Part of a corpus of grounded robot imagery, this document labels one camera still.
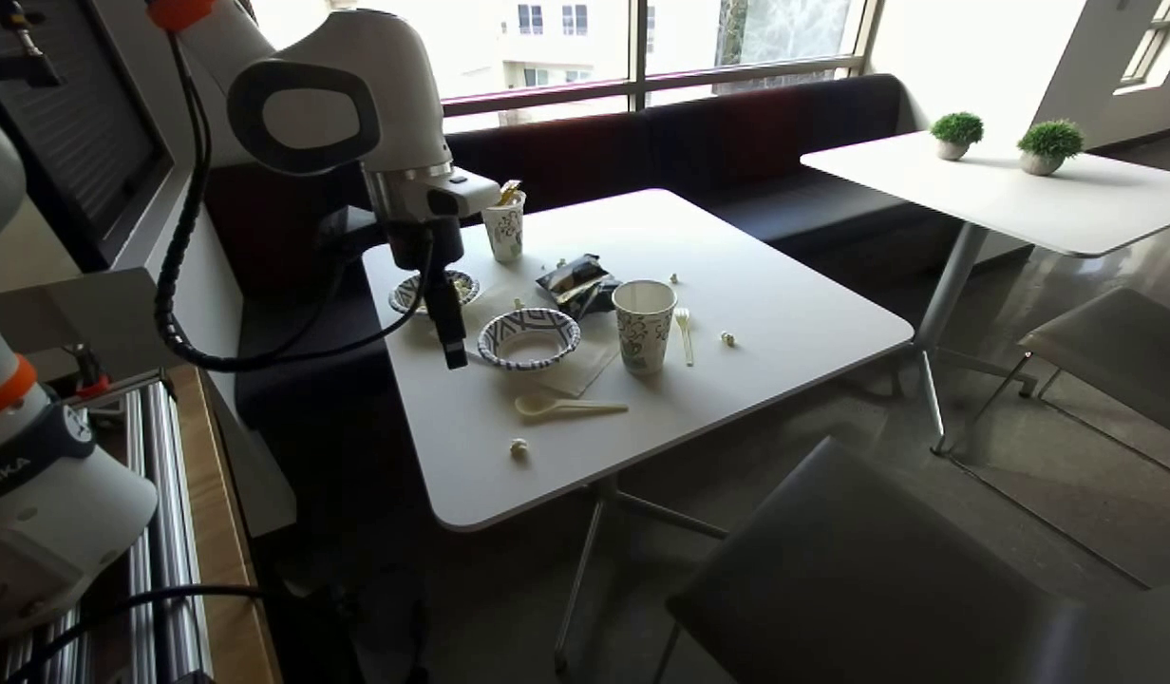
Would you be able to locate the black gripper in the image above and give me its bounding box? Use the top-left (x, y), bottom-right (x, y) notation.
top-left (378, 187), bottom-right (475, 373)

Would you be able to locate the large white plastic spoon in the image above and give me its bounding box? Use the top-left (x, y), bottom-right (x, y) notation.
top-left (508, 392), bottom-right (635, 429)

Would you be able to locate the small white plastic spoon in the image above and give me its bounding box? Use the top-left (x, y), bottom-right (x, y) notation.
top-left (671, 302), bottom-right (704, 373)

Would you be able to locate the blue patterned paper bowl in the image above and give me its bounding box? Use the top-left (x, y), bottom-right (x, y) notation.
top-left (475, 302), bottom-right (586, 376)

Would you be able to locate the patterned paper cup with scrap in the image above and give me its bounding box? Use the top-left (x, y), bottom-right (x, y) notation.
top-left (478, 187), bottom-right (532, 268)

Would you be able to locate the black snack wrapper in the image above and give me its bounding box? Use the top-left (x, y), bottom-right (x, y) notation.
top-left (532, 249), bottom-right (623, 320)

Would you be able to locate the white paper napkin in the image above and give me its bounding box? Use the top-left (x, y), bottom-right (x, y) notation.
top-left (410, 287), bottom-right (616, 404)

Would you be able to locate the empty patterned paper cup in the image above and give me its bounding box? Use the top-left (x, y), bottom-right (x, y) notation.
top-left (606, 278), bottom-right (679, 383)

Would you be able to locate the grey white cabinet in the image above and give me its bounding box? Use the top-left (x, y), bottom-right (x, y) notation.
top-left (0, 165), bottom-right (299, 544)

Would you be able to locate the wooden board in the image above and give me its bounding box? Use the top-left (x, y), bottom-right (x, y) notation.
top-left (162, 359), bottom-right (283, 684)

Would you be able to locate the white square table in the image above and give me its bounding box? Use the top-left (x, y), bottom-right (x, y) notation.
top-left (199, 72), bottom-right (1032, 429)

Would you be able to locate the small red clamp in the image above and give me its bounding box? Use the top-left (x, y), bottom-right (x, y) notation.
top-left (68, 336), bottom-right (119, 411)

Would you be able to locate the black louvered panel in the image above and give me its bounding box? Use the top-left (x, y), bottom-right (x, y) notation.
top-left (0, 0), bottom-right (180, 278)

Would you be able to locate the grey chair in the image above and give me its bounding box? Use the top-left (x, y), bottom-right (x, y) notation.
top-left (649, 431), bottom-right (1170, 684)
top-left (941, 282), bottom-right (1170, 485)

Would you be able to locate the small potted green plant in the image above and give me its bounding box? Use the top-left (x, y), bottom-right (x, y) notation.
top-left (1013, 119), bottom-right (1085, 178)
top-left (928, 111), bottom-right (989, 165)

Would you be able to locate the white side table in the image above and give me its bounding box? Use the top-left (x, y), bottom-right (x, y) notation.
top-left (799, 127), bottom-right (1170, 458)

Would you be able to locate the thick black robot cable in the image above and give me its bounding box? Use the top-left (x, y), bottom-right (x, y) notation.
top-left (147, 20), bottom-right (444, 380)

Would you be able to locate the metal table leg frame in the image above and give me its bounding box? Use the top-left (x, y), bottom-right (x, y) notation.
top-left (549, 485), bottom-right (729, 684)

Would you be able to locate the window frame post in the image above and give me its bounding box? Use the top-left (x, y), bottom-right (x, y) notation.
top-left (623, 0), bottom-right (653, 115)

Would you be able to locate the aluminium rail frame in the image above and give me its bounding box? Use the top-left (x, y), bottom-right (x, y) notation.
top-left (0, 376), bottom-right (216, 684)

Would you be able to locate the window rail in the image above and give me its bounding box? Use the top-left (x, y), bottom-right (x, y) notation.
top-left (435, 48), bottom-right (872, 125)

